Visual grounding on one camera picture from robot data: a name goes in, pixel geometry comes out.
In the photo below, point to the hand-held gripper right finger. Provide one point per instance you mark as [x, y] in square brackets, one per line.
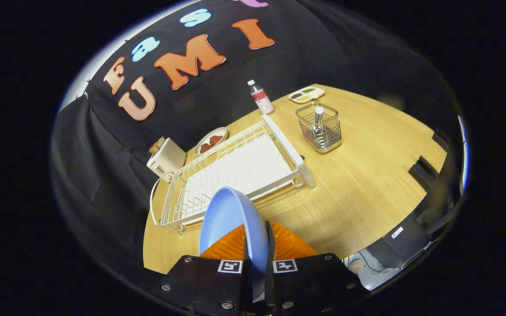
[270, 250]

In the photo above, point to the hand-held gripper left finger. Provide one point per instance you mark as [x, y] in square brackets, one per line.
[204, 281]

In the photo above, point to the blue plate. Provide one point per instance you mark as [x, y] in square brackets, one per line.
[231, 215]

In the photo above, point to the small beige plate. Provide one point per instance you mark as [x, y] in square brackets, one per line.
[220, 131]

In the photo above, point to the white divided dish with beans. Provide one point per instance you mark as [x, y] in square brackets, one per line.
[316, 93]

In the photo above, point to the brown meat piece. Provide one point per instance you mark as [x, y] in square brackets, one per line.
[205, 148]
[215, 140]

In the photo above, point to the white toaster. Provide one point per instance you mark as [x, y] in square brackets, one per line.
[169, 160]

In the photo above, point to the toasted bread slices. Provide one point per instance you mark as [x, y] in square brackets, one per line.
[156, 145]

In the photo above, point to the clear water bottle red label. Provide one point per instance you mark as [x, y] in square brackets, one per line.
[262, 98]

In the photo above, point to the black backdrop cloth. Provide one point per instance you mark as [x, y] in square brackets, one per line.
[103, 153]

